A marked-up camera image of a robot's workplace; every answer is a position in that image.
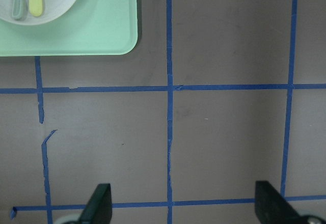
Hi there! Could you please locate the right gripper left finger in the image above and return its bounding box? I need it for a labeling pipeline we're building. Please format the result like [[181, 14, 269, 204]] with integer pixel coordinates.
[[78, 183, 113, 224]]

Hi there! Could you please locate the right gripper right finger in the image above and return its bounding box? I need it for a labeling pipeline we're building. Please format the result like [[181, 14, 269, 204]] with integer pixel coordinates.
[[254, 181, 309, 224]]

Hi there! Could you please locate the mint green tray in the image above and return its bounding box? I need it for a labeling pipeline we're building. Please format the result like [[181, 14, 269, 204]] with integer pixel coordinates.
[[1, 0, 138, 57]]

